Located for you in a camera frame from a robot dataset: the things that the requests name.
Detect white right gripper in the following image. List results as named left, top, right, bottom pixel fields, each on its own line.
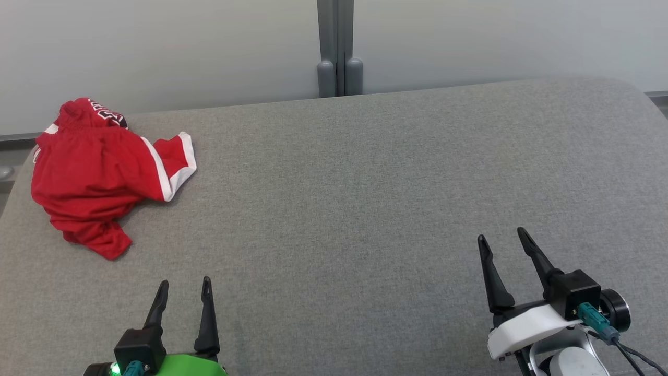
left=478, top=227, right=582, bottom=361

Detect grey partition post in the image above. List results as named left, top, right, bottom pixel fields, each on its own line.
left=316, top=0, right=364, bottom=98

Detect red shorts with white stripe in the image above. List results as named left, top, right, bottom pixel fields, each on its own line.
left=31, top=128, right=197, bottom=260

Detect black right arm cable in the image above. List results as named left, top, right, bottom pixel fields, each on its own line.
left=577, top=302, right=668, bottom=376

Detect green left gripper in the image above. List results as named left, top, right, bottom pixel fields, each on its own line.
left=144, top=276, right=228, bottom=376

